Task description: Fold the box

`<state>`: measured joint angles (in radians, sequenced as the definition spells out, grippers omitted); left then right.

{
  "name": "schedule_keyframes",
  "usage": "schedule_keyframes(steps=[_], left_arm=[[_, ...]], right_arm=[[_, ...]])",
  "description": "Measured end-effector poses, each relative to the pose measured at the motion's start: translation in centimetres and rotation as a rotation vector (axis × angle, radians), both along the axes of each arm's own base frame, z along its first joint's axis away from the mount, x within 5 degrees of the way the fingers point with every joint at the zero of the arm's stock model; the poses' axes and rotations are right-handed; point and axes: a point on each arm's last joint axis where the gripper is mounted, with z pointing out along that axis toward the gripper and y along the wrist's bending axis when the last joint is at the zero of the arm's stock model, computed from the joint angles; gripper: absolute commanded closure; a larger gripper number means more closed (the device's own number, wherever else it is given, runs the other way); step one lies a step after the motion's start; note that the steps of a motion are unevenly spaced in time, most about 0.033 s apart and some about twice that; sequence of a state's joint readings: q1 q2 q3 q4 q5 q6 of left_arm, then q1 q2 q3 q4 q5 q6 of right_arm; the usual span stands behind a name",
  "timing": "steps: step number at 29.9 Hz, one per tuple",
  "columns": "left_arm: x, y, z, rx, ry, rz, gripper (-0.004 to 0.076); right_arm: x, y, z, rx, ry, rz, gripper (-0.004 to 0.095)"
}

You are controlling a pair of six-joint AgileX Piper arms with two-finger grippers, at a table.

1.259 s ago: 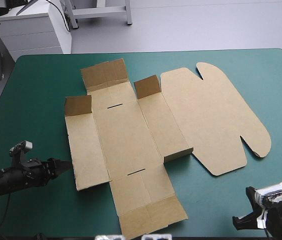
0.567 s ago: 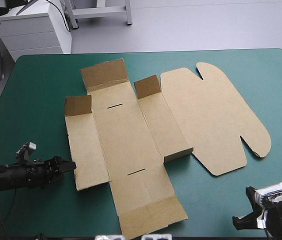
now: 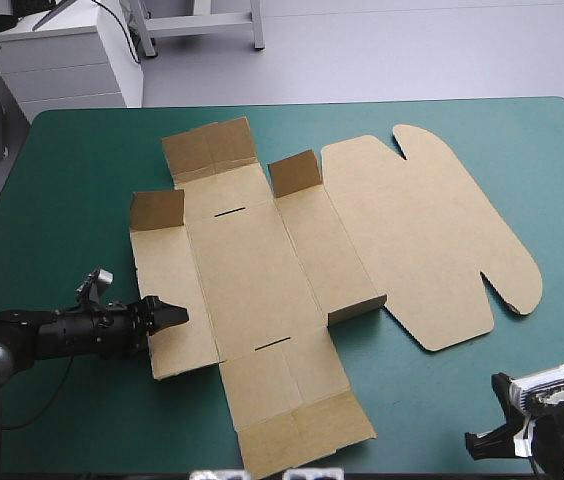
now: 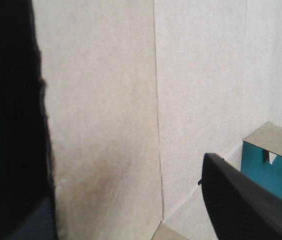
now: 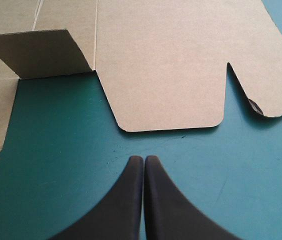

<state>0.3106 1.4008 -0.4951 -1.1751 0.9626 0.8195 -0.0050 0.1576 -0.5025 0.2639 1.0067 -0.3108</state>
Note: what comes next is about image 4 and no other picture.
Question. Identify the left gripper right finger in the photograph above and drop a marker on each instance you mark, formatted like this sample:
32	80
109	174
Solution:
246	202

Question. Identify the brown cardboard box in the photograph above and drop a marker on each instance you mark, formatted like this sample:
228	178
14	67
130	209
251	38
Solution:
121	100

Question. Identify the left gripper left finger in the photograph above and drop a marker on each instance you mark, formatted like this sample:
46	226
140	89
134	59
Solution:
11	125

